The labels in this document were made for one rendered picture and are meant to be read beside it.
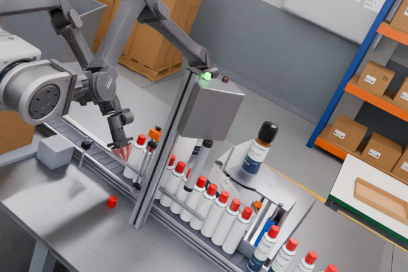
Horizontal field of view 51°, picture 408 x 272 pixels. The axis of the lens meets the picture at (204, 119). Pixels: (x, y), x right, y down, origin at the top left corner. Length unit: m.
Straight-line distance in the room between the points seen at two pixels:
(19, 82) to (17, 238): 1.49
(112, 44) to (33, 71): 0.29
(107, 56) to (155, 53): 3.84
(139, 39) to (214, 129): 3.75
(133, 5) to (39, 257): 0.94
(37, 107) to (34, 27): 2.98
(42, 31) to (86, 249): 2.67
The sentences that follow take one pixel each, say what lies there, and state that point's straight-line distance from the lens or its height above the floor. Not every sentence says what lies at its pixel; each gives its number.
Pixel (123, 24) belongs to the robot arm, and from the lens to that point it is 1.28.
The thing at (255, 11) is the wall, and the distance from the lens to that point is 6.01.
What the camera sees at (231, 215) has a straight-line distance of 1.59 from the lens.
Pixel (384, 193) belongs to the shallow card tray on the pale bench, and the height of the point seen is 0.81.
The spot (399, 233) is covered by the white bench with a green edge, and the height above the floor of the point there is 0.80.
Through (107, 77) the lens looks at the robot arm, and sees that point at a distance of 1.16.
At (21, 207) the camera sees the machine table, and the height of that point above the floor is 0.83.
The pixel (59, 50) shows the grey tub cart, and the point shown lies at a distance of 3.92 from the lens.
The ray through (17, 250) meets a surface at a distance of 2.35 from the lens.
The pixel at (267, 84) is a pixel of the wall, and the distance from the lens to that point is 6.06.
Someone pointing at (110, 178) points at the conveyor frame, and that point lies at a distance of 1.84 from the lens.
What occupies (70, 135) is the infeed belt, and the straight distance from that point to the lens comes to 2.00.
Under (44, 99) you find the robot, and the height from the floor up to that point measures 1.46.
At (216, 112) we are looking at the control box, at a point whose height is 1.40.
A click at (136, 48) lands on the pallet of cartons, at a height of 0.28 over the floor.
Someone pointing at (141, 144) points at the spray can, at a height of 1.06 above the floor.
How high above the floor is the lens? 1.94
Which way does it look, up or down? 24 degrees down
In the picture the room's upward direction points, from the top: 23 degrees clockwise
